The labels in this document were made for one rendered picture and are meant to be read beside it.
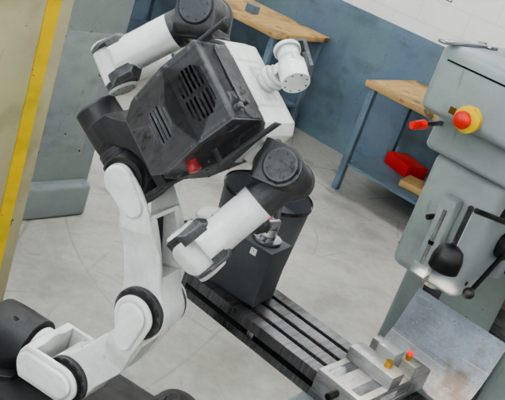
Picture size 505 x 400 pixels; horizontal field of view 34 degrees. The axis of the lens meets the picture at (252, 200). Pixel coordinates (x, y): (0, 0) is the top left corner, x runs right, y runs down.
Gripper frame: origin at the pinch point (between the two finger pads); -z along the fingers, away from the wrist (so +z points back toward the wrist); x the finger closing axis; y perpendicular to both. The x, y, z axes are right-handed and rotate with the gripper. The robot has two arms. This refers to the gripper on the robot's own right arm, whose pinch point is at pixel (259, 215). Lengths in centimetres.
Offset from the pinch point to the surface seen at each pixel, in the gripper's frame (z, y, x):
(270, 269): -6.8, 16.2, -6.2
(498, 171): 7, -45, -57
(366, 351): -1.4, 17.8, -44.5
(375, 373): 2, 20, -50
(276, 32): -374, 35, 244
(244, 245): -3.8, 12.6, 3.0
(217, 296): 0.5, 29.9, 3.5
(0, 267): -24, 96, 119
